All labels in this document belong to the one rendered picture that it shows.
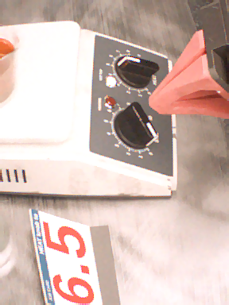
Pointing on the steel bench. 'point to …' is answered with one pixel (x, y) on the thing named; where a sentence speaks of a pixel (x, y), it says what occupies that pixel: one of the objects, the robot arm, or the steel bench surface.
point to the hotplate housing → (80, 155)
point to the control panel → (110, 144)
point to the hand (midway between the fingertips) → (163, 102)
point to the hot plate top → (44, 85)
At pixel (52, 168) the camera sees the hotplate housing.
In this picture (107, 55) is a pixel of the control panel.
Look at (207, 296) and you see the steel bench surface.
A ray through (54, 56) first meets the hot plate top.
